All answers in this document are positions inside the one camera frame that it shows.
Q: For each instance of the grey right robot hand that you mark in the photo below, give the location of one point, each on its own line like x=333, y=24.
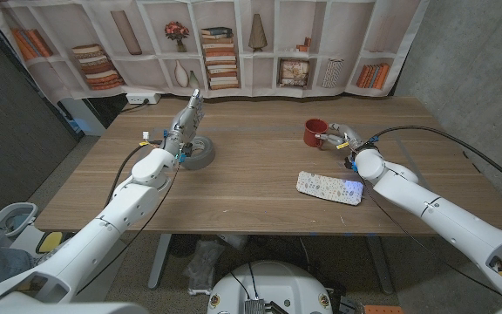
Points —
x=349, y=137

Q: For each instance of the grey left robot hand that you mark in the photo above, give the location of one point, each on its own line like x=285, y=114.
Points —
x=185, y=124

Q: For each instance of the red speckled mug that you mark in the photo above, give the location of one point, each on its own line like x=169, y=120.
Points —
x=314, y=133

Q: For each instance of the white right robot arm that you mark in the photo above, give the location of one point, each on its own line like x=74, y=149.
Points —
x=442, y=213

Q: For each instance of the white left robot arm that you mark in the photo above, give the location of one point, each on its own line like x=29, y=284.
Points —
x=98, y=231

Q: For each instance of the folded white patterned cloth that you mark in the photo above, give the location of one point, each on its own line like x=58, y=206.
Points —
x=329, y=187

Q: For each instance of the grey round saucer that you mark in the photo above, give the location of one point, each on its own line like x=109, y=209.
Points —
x=206, y=150

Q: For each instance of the white power strip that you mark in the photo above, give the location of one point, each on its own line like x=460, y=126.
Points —
x=142, y=98

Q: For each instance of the printed bookshelf backdrop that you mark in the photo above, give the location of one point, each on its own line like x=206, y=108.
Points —
x=155, y=39

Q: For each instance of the grey metal table leg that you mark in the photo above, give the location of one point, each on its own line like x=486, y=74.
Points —
x=159, y=261
x=379, y=266

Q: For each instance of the clear plastic bag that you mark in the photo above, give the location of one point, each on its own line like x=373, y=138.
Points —
x=203, y=261

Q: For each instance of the white robot torso base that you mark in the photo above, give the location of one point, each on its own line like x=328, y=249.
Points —
x=273, y=283

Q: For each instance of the orange box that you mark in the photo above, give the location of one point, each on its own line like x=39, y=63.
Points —
x=384, y=310

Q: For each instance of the yellow and black pad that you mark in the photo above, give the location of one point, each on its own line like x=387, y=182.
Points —
x=49, y=242

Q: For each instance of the white plastic bin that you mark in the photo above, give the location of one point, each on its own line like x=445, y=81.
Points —
x=2, y=218

